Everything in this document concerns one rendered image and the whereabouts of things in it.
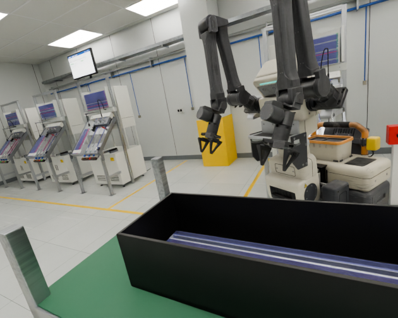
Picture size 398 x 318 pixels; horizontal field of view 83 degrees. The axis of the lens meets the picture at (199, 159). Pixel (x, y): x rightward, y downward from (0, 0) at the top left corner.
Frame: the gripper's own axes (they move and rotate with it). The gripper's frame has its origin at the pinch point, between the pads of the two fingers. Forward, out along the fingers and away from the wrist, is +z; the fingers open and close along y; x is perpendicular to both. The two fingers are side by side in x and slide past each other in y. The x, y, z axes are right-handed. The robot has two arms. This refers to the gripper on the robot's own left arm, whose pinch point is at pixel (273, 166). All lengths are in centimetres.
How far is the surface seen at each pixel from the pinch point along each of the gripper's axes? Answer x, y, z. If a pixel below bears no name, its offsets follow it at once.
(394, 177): 191, -14, -13
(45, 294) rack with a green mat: -63, 5, 33
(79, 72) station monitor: -34, -389, -73
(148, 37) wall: 80, -436, -196
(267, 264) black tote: -45, 36, 11
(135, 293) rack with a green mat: -51, 16, 27
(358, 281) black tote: -41, 44, 8
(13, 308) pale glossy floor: -65, -142, 148
